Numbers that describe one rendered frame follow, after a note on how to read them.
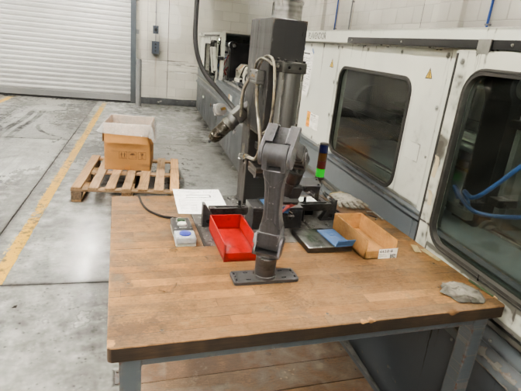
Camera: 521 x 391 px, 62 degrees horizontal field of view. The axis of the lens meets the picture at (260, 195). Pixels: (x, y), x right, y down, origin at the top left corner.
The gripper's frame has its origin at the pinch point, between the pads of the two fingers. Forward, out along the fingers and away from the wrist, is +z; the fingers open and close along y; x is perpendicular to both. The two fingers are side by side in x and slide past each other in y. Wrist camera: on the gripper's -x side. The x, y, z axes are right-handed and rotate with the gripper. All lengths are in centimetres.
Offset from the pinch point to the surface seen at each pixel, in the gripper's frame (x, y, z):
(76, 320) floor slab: 76, 31, 132
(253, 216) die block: 7.9, 2.4, 7.4
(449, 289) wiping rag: -40, -44, -14
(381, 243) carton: -36.1, -15.7, 0.4
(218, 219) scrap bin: 21.0, 2.2, 8.7
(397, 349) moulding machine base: -62, -34, 53
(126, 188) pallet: 48, 205, 203
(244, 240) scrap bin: 13.2, -8.6, 7.3
